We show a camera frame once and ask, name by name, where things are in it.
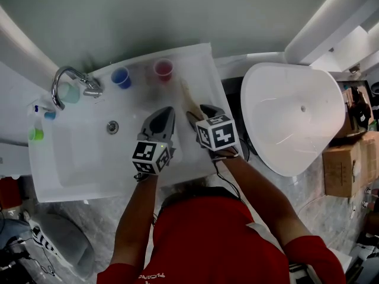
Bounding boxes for red plastic cup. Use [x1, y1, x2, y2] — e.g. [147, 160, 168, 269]
[153, 58, 174, 82]

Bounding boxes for person's red shirt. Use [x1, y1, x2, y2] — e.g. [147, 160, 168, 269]
[96, 194, 347, 284]

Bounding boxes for person's left forearm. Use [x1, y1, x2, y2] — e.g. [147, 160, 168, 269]
[110, 172, 163, 268]

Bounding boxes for red box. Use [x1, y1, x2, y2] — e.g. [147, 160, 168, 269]
[0, 176, 23, 210]

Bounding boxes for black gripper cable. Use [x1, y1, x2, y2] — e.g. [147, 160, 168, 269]
[211, 157, 247, 202]

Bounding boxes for chrome faucet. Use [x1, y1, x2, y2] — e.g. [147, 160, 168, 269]
[51, 66, 104, 111]

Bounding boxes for blue plastic cup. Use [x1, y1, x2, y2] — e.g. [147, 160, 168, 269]
[110, 66, 132, 90]

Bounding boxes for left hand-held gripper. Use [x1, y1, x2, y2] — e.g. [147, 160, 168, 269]
[131, 106, 177, 176]

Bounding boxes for large cardboard box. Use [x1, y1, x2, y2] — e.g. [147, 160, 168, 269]
[322, 131, 379, 198]

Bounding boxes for bright green cup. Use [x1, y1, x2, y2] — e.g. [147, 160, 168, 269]
[28, 127, 44, 142]

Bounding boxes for white sink counter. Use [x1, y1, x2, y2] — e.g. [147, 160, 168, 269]
[28, 42, 245, 204]

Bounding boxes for grey round stool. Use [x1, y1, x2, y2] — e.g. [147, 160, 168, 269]
[28, 212, 96, 280]

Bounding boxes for pale green plastic cup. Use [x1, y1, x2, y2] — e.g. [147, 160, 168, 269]
[57, 82, 81, 105]

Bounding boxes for open cardboard box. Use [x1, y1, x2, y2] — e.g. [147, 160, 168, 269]
[333, 86, 374, 139]

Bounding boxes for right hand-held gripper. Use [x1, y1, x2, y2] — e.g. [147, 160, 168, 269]
[185, 104, 240, 160]

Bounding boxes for black white striped cloth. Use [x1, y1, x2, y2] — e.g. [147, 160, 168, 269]
[30, 225, 61, 257]

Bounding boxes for beige toiletry item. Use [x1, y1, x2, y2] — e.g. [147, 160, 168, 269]
[179, 78, 205, 120]

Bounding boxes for white bathtub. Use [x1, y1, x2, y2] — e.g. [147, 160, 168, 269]
[240, 62, 346, 178]

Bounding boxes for person's right forearm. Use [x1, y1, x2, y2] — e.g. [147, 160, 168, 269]
[218, 154, 313, 249]

